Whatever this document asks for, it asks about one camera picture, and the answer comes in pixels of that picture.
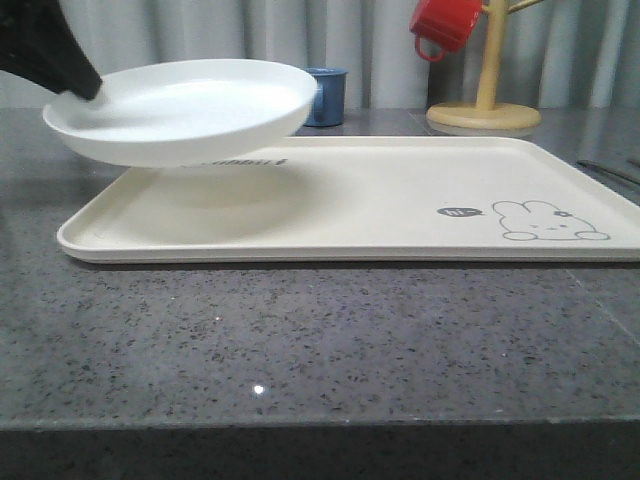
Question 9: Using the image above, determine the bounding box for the grey curtain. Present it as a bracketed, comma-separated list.
[0, 0, 640, 110]

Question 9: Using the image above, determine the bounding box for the wooden mug tree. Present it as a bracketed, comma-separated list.
[426, 1, 541, 135]

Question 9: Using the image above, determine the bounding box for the cream rabbit tray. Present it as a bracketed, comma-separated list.
[57, 136, 639, 263]

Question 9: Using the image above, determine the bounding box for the silver chopsticks pair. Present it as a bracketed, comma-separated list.
[577, 160, 639, 186]

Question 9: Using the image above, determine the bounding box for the red mug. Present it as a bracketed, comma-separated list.
[409, 0, 484, 62]

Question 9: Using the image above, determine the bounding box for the blue enamel mug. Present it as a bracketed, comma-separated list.
[304, 67, 348, 127]

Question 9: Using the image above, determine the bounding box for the white round plate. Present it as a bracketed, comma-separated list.
[43, 59, 317, 168]

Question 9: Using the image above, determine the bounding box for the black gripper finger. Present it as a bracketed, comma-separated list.
[1, 0, 102, 100]

